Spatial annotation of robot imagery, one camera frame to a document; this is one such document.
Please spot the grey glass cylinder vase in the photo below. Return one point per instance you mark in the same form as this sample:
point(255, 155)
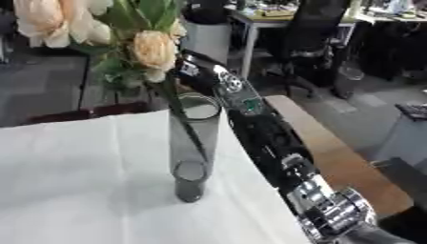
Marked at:
point(192, 143)

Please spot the black office chair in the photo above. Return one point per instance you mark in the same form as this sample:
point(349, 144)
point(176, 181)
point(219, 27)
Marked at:
point(314, 38)

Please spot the grey pedestal cabinet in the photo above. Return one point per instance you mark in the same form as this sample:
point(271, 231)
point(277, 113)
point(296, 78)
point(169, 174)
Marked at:
point(403, 139)

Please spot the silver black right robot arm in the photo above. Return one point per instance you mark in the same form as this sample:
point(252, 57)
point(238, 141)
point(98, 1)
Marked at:
point(272, 139)

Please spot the white office desk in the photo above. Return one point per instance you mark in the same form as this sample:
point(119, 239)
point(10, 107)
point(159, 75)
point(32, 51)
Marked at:
point(253, 28)

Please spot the black tripod pole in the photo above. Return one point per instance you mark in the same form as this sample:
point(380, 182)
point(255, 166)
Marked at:
point(83, 82)

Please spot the peach artificial flower bunch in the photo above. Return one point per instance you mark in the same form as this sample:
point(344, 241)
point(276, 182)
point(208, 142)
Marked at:
point(153, 50)

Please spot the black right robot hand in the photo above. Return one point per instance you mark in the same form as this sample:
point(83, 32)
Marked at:
point(197, 74)

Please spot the dark red chair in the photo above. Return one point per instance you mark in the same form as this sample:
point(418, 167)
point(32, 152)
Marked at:
point(89, 113)

